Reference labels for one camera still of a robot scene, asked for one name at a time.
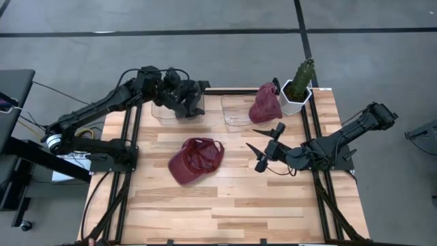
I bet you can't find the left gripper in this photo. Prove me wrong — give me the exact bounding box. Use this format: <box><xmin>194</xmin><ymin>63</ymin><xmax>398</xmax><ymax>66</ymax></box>
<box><xmin>153</xmin><ymin>68</ymin><xmax>206</xmax><ymax>119</ymax></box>

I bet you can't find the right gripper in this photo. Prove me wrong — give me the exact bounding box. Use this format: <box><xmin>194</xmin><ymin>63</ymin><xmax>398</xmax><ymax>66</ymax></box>
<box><xmin>244</xmin><ymin>122</ymin><xmax>291</xmax><ymax>174</ymax></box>

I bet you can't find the black cap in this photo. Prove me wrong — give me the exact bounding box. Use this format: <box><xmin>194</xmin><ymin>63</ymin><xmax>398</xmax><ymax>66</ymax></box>
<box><xmin>180</xmin><ymin>80</ymin><xmax>206</xmax><ymax>115</ymax></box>

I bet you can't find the maroon corduroy cap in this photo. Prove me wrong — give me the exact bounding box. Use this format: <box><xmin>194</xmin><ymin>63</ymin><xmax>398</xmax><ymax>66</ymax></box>
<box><xmin>167</xmin><ymin>137</ymin><xmax>225</xmax><ymax>186</ymax></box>
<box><xmin>248</xmin><ymin>81</ymin><xmax>283</xmax><ymax>124</ymax></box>

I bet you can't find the clear plastic bin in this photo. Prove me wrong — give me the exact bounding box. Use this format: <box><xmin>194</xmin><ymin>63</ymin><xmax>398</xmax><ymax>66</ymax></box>
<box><xmin>220</xmin><ymin>92</ymin><xmax>278</xmax><ymax>133</ymax></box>
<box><xmin>151</xmin><ymin>85</ymin><xmax>206</xmax><ymax>125</ymax></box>

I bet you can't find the white hexagonal plant pot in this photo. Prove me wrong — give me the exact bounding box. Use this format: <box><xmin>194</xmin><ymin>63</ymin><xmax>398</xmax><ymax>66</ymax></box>
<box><xmin>278</xmin><ymin>79</ymin><xmax>313</xmax><ymax>116</ymax></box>

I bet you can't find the green cactus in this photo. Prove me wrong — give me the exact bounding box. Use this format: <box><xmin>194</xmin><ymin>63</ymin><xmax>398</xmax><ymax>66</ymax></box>
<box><xmin>290</xmin><ymin>57</ymin><xmax>315</xmax><ymax>103</ymax></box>

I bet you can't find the white printed paper sheet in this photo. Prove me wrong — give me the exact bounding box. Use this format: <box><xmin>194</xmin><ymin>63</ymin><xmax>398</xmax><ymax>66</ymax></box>
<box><xmin>51</xmin><ymin>150</ymin><xmax>92</xmax><ymax>182</ymax></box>

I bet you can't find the grey stand leg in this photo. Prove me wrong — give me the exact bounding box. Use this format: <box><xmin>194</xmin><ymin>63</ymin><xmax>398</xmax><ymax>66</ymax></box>
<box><xmin>404</xmin><ymin>118</ymin><xmax>437</xmax><ymax>141</ymax></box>

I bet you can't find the black side desk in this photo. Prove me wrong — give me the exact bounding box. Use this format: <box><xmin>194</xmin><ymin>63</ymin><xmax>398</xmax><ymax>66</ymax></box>
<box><xmin>0</xmin><ymin>69</ymin><xmax>93</xmax><ymax>228</ymax></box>

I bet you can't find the small dark electronic device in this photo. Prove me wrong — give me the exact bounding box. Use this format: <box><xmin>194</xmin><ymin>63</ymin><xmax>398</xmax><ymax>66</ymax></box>
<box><xmin>0</xmin><ymin>91</ymin><xmax>20</xmax><ymax>113</ymax></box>

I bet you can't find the black aluminium table frame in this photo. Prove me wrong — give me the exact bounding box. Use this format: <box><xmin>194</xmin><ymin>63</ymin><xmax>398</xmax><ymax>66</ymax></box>
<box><xmin>79</xmin><ymin>87</ymin><xmax>370</xmax><ymax>246</ymax></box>

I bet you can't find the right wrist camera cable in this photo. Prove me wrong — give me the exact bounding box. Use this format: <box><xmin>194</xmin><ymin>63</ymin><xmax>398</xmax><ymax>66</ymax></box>
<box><xmin>266</xmin><ymin>165</ymin><xmax>297</xmax><ymax>177</ymax></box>

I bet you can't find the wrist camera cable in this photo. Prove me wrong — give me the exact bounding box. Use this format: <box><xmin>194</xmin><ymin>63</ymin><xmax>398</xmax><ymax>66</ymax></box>
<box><xmin>115</xmin><ymin>67</ymin><xmax>191</xmax><ymax>90</ymax></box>
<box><xmin>266</xmin><ymin>165</ymin><xmax>297</xmax><ymax>177</ymax></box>

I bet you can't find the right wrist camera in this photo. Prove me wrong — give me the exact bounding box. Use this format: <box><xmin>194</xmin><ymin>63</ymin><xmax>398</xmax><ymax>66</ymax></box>
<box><xmin>285</xmin><ymin>146</ymin><xmax>310</xmax><ymax>171</ymax></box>

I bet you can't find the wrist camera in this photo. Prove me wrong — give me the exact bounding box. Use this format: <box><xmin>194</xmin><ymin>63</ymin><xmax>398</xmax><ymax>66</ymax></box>
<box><xmin>136</xmin><ymin>66</ymin><xmax>163</xmax><ymax>90</ymax></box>
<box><xmin>285</xmin><ymin>146</ymin><xmax>310</xmax><ymax>171</ymax></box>

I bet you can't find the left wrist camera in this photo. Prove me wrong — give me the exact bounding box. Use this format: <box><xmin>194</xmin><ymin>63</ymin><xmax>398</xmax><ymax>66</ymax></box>
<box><xmin>136</xmin><ymin>66</ymin><xmax>163</xmax><ymax>90</ymax></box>

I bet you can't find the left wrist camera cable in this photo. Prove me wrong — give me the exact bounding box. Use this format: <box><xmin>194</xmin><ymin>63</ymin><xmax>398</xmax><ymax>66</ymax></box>
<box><xmin>115</xmin><ymin>67</ymin><xmax>191</xmax><ymax>90</ymax></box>

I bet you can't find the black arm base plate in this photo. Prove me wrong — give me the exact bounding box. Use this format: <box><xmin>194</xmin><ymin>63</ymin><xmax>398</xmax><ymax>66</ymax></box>
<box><xmin>89</xmin><ymin>150</ymin><xmax>138</xmax><ymax>173</ymax></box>
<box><xmin>308</xmin><ymin>150</ymin><xmax>355</xmax><ymax>172</ymax></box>

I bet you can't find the yellow cable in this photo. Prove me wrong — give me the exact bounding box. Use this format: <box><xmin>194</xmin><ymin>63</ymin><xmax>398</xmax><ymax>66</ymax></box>
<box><xmin>75</xmin><ymin>126</ymin><xmax>103</xmax><ymax>138</ymax></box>

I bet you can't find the black floor cable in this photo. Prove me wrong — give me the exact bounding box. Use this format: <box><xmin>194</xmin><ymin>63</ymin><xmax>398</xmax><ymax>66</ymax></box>
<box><xmin>32</xmin><ymin>81</ymin><xmax>109</xmax><ymax>111</ymax></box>

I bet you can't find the white cable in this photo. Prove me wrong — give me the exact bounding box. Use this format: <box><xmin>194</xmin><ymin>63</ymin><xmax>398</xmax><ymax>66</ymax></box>
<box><xmin>8</xmin><ymin>106</ymin><xmax>42</xmax><ymax>128</ymax></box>

